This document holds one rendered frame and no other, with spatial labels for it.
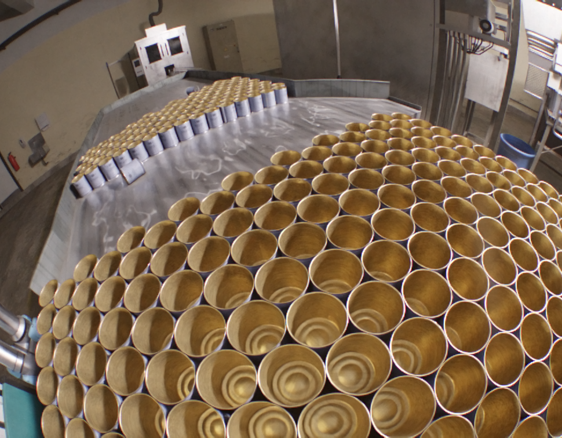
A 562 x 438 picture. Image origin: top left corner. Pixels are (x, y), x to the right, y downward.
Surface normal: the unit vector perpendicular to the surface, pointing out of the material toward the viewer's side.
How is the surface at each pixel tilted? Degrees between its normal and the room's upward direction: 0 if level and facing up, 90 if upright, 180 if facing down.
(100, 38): 90
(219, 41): 90
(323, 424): 2
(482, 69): 90
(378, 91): 90
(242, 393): 2
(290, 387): 2
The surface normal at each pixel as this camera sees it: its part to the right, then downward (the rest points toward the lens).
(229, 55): 0.57, 0.53
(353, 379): -0.14, -0.72
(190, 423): 0.99, -0.10
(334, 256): -0.11, 0.69
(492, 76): -0.81, 0.48
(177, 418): 0.95, 0.08
